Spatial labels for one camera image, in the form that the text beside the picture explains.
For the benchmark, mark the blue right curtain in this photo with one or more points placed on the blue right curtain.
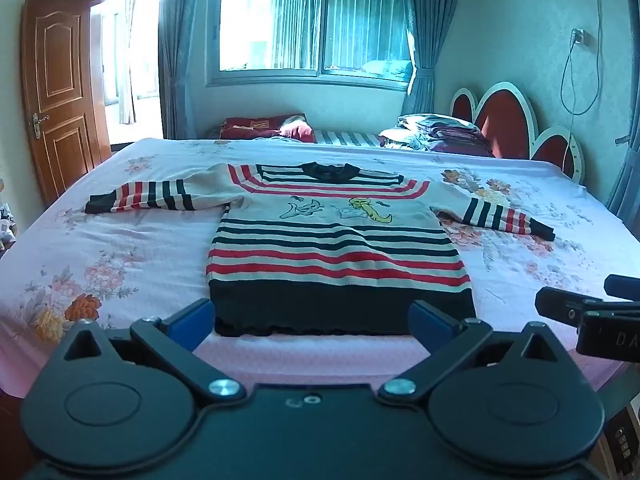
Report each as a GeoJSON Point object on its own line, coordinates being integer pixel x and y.
{"type": "Point", "coordinates": [428, 22]}

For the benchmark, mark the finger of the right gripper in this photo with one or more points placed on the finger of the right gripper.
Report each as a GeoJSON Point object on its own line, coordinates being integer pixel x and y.
{"type": "Point", "coordinates": [624, 287]}
{"type": "Point", "coordinates": [565, 307]}

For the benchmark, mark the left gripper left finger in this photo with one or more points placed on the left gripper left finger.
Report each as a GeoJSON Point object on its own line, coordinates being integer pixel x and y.
{"type": "Point", "coordinates": [169, 344]}

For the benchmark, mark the striped knit sweater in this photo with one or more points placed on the striped knit sweater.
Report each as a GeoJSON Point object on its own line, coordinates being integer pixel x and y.
{"type": "Point", "coordinates": [326, 250]}

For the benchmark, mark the large window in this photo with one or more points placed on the large window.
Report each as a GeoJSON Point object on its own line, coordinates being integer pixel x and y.
{"type": "Point", "coordinates": [353, 42]}

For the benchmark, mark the blue curtain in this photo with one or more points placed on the blue curtain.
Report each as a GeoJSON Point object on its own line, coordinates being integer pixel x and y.
{"type": "Point", "coordinates": [175, 39]}
{"type": "Point", "coordinates": [428, 22]}

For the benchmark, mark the floral bed sheet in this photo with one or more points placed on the floral bed sheet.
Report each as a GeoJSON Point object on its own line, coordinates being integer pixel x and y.
{"type": "Point", "coordinates": [117, 268]}

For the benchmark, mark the striped pillow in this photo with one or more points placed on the striped pillow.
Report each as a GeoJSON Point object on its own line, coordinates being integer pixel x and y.
{"type": "Point", "coordinates": [346, 138]}

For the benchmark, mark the wall power socket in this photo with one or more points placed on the wall power socket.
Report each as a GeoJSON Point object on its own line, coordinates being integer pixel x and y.
{"type": "Point", "coordinates": [580, 37]}

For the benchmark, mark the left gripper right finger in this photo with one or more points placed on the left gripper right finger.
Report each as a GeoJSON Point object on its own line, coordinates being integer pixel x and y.
{"type": "Point", "coordinates": [451, 345]}

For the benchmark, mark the red white headboard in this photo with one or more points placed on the red white headboard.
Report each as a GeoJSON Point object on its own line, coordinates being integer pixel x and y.
{"type": "Point", "coordinates": [507, 120]}

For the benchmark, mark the blue left curtain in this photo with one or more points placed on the blue left curtain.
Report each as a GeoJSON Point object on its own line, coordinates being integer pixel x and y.
{"type": "Point", "coordinates": [175, 39]}

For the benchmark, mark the brown wooden door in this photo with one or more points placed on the brown wooden door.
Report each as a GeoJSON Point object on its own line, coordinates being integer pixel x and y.
{"type": "Point", "coordinates": [65, 123]}

